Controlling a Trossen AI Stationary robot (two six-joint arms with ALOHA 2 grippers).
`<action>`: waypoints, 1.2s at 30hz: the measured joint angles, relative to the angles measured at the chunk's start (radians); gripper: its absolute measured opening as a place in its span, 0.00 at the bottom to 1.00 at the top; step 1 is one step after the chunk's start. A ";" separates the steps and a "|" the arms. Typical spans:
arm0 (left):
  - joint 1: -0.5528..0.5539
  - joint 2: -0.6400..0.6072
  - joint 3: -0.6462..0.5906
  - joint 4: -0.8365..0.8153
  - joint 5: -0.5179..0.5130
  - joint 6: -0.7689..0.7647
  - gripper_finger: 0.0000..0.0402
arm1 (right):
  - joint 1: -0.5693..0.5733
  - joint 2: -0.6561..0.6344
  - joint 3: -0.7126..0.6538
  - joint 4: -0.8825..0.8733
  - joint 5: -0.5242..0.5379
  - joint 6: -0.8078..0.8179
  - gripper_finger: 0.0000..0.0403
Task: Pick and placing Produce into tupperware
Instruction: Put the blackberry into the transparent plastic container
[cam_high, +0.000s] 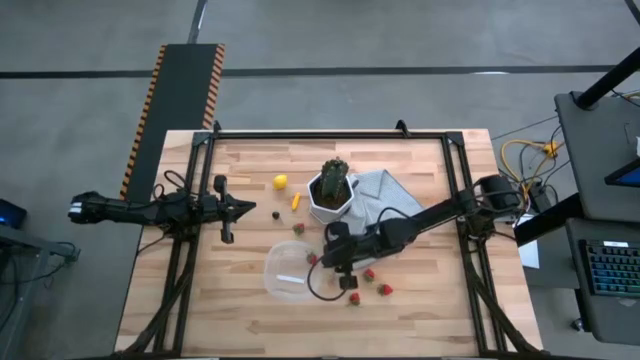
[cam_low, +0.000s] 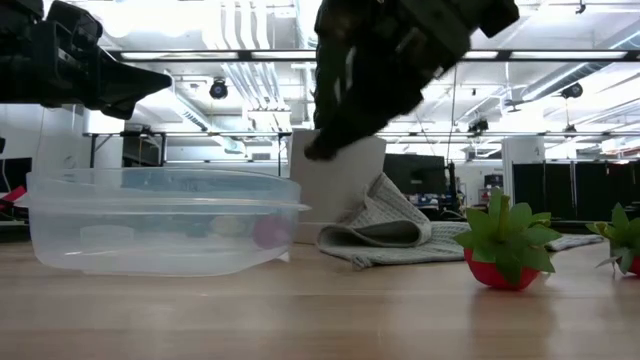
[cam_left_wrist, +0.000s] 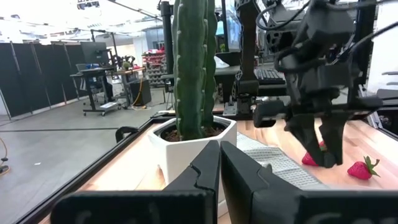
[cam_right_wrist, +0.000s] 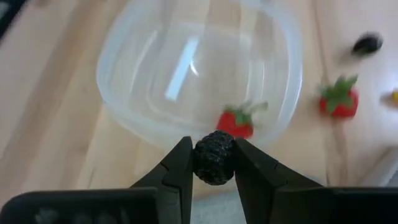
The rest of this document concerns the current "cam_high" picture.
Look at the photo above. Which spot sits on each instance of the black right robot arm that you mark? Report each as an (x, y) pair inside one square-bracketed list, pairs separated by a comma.
[(425, 217)]

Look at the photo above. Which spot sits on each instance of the black metal table frame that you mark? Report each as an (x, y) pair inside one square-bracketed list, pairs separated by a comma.
[(325, 135)]

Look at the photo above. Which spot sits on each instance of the grey waffle cloth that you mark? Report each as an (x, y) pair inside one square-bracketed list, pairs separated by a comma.
[(380, 190)]

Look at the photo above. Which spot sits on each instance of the black caster wheel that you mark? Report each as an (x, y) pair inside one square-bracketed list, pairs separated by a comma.
[(577, 325)]

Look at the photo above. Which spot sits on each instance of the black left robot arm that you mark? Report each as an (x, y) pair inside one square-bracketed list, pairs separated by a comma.
[(125, 211)]

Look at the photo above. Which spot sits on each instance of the grey metal stand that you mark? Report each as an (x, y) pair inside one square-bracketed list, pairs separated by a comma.
[(25, 239)]

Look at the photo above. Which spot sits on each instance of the white faceted plant pot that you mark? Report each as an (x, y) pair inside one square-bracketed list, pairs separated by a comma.
[(325, 215)]

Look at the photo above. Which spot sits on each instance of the black orange-striped floor ramp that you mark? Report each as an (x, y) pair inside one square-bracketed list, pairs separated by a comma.
[(175, 100)]

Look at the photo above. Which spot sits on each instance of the black pole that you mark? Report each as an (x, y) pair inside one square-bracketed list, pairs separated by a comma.
[(605, 80)]

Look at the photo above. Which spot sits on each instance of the grey keyboard shelf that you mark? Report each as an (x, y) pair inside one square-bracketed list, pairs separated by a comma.
[(600, 320)]

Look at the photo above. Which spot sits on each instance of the white paper sheet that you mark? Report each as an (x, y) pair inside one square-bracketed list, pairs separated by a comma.
[(530, 255)]

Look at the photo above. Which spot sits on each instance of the grey cart top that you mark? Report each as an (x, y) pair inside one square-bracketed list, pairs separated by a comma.
[(590, 150)]

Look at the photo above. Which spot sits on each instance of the black device blue light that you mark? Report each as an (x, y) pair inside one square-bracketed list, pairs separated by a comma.
[(12, 215)]

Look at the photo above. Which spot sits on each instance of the backlit black keyboard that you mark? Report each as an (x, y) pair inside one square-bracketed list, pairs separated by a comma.
[(610, 270)]

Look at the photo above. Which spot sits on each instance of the black laptop blue screen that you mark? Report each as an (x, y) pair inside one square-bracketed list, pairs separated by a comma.
[(630, 176)]

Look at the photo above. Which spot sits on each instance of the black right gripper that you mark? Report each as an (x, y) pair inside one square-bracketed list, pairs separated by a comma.
[(342, 250)]

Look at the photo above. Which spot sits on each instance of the clear plastic tupperware container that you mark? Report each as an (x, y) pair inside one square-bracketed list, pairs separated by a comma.
[(287, 265)]

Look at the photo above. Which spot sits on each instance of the black power strip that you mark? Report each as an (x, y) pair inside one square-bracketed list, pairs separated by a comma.
[(540, 197)]

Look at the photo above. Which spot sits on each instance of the yellow lemon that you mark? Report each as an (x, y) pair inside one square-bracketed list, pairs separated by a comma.
[(280, 182)]

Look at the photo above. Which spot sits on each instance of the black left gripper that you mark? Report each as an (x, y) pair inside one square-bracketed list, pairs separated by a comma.
[(222, 210)]

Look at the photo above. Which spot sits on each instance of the green cactus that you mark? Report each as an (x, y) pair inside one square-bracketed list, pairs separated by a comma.
[(334, 177)]

